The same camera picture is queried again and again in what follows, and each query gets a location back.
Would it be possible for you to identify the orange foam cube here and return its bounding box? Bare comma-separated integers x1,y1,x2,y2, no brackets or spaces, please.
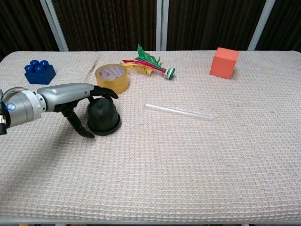
209,47,240,81

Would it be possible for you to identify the grey metal partition post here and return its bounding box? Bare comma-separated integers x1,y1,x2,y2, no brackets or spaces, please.
247,0,276,51
156,0,170,51
39,0,70,52

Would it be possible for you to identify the black faceted dice cup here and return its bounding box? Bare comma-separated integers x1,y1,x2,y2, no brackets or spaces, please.
86,96,119,130

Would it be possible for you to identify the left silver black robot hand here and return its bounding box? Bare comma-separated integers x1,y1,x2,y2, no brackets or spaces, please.
36,82,119,139

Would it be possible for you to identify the dark brown partition panel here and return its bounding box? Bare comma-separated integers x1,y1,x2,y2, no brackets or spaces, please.
51,0,158,52
255,0,301,51
166,0,269,51
0,0,60,61

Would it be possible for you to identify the colourful feather shuttlecock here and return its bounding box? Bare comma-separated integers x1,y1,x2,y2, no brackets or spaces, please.
120,44,176,80

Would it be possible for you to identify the yellow packing tape roll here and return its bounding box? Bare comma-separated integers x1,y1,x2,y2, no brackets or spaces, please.
95,63,130,95

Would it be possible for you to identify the black round tray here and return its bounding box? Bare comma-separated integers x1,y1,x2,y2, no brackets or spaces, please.
87,113,122,137

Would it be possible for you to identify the beige waffle tablecloth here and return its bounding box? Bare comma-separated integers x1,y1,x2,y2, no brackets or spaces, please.
0,50,301,223

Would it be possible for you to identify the blue toy building block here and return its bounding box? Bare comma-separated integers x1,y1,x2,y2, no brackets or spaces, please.
24,59,57,85

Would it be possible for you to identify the clear glass tube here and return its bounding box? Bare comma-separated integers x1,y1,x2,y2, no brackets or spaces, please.
144,103,220,122

